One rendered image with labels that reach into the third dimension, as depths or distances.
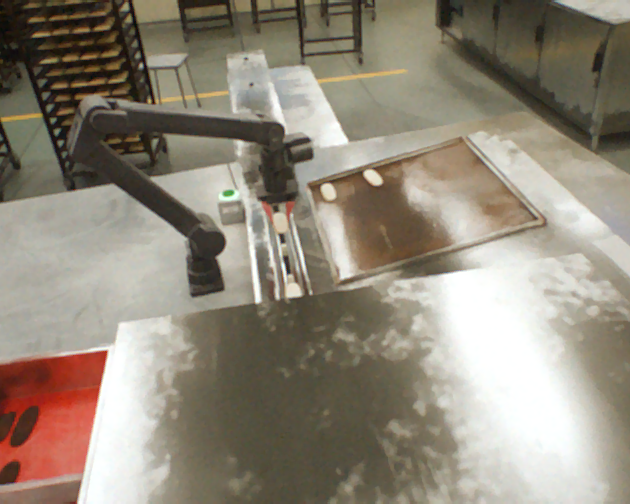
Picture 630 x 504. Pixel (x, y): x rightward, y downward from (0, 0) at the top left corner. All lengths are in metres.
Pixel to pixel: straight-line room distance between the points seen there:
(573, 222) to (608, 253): 0.13
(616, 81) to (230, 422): 3.65
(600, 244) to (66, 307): 1.24
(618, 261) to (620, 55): 2.70
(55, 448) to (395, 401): 0.83
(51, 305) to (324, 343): 1.11
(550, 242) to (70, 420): 1.05
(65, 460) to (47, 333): 0.40
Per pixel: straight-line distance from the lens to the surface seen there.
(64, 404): 1.32
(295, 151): 1.43
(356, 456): 0.49
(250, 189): 1.83
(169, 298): 1.50
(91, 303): 1.56
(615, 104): 4.05
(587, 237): 1.39
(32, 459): 1.25
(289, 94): 2.75
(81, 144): 1.27
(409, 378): 0.55
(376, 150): 2.12
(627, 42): 3.94
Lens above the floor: 1.70
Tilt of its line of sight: 34 degrees down
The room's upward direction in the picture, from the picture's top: 5 degrees counter-clockwise
